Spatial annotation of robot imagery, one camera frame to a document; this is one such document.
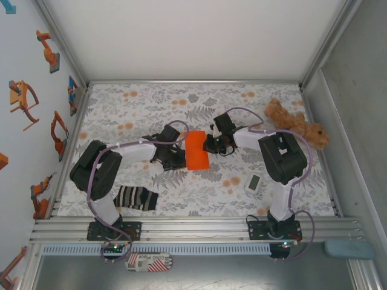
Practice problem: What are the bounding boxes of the orange grey gripper wall sticker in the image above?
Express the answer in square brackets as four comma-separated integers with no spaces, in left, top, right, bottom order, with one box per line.
[8,79,41,132]

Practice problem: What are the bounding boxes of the aluminium side rail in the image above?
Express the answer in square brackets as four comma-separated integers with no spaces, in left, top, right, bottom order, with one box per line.
[299,86,345,218]
[45,86,93,219]

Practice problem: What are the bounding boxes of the orange cloth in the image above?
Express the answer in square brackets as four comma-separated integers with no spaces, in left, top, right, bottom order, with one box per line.
[184,130,211,172]

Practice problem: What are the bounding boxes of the white slotted cable duct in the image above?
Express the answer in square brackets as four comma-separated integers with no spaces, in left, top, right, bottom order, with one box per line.
[41,243,272,256]

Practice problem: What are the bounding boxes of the aluminium mounting rails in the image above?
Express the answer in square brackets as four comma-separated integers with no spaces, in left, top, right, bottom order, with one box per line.
[29,214,368,245]

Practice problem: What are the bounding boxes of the black white striped sock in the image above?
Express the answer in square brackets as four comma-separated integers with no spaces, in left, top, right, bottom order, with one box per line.
[114,185,160,211]

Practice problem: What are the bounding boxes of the white digital timer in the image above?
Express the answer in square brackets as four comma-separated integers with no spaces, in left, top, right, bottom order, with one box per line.
[244,174,262,195]

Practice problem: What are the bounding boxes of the brown teddy bear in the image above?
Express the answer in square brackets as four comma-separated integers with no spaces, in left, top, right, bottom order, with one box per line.
[264,97,330,150]

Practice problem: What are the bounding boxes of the red white printed label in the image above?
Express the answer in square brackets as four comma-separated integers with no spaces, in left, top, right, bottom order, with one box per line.
[124,253,174,273]

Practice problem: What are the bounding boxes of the aluminium upright post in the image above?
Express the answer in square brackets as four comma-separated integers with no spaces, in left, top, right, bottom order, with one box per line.
[33,0,91,88]
[298,0,363,91]

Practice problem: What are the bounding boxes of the aluminium cross rail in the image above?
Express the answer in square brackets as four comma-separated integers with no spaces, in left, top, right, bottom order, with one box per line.
[86,79,303,86]

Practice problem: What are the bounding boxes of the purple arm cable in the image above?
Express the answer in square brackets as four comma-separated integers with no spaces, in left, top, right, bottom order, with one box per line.
[86,120,190,264]
[224,106,317,262]

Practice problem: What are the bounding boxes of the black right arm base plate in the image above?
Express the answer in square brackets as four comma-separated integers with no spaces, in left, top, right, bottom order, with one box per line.
[247,220,302,242]

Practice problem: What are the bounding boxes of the floral patterned table mat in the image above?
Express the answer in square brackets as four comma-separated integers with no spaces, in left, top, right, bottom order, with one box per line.
[56,82,337,218]

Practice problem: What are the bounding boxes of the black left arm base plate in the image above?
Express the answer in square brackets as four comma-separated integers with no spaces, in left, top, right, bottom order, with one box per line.
[86,221,143,242]

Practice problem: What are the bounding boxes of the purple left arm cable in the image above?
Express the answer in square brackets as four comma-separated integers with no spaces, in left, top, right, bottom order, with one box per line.
[86,120,190,264]

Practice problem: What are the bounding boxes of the blue orange wall sticker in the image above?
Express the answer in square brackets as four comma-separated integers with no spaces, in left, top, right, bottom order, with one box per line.
[67,75,80,117]

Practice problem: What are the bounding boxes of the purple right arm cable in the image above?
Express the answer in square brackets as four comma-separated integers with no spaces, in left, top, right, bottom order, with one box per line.
[224,106,317,262]

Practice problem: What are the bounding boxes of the teal sponge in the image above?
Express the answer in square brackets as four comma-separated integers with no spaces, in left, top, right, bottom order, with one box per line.
[324,239,376,261]

